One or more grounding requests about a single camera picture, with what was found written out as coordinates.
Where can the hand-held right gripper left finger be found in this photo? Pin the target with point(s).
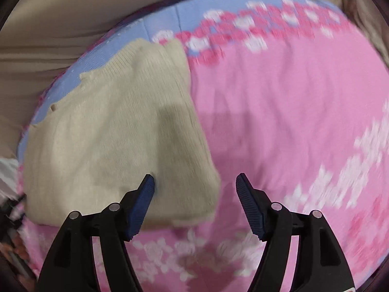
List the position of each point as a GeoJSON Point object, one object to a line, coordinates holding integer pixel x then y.
{"type": "Point", "coordinates": [141, 208]}

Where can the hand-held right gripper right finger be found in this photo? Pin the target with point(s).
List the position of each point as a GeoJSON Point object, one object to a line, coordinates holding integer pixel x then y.
{"type": "Point", "coordinates": [250, 208]}

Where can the beige knit sweater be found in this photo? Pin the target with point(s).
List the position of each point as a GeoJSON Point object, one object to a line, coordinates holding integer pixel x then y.
{"type": "Point", "coordinates": [106, 127]}

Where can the pink floral blanket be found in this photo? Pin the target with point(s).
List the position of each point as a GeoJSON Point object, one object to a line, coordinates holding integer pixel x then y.
{"type": "Point", "coordinates": [273, 103]}

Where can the beige bed sheet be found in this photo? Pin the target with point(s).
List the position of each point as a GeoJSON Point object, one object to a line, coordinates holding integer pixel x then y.
{"type": "Point", "coordinates": [60, 21]}

